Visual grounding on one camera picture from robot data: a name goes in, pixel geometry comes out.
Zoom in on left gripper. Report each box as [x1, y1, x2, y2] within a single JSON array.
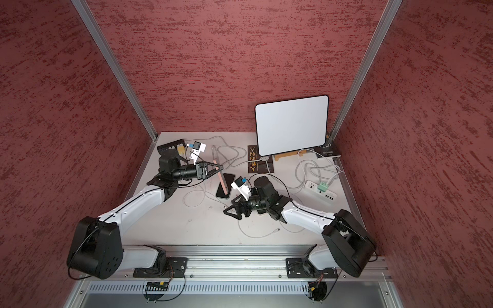
[[172, 158, 223, 180]]

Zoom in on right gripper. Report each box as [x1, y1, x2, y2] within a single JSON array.
[[224, 191, 270, 219]]

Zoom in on phone teal case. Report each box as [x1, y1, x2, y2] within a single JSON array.
[[216, 172, 235, 199]]

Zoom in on phone pink case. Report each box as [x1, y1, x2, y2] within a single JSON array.
[[211, 145, 228, 194]]

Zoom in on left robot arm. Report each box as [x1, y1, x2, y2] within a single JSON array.
[[67, 148, 223, 280]]

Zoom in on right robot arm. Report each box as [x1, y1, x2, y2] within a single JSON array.
[[223, 176, 377, 278]]

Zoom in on black power strip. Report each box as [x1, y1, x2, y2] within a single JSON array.
[[157, 139, 186, 154]]

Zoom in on black book yellow letters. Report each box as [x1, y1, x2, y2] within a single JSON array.
[[247, 145, 275, 174]]

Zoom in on wooden tablet stand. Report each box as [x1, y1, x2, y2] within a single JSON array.
[[273, 150, 307, 161]]

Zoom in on white power strip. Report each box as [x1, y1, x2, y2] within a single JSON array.
[[304, 180, 337, 204]]

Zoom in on green plug adapter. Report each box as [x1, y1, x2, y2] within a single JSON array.
[[318, 182, 329, 192]]

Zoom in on white tablet panel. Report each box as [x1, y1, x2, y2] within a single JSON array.
[[254, 95, 329, 157]]

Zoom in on black booklet right corner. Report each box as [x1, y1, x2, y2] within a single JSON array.
[[313, 143, 342, 157]]

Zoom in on thick grey coiled cable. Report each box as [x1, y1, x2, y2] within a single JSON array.
[[215, 144, 267, 171]]

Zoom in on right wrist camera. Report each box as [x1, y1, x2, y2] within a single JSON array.
[[231, 177, 252, 200]]

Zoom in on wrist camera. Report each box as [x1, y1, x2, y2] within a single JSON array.
[[231, 177, 252, 200], [187, 141, 207, 165]]

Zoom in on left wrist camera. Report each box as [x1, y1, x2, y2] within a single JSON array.
[[187, 141, 207, 165]]

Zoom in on aluminium rail frame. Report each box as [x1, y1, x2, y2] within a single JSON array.
[[65, 246, 403, 307]]

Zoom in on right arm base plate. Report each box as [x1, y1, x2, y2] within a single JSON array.
[[285, 258, 338, 279]]

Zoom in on white cables right side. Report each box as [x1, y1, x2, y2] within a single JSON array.
[[294, 148, 346, 189]]

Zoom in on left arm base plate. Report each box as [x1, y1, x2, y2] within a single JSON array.
[[133, 257, 189, 279]]

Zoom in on left aluminium corner post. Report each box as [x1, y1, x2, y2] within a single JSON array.
[[71, 0, 158, 142]]

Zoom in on aluminium corner post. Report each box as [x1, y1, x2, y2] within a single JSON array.
[[329, 0, 403, 143], [71, 0, 158, 142]]

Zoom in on right aluminium corner post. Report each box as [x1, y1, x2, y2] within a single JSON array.
[[329, 0, 403, 143]]

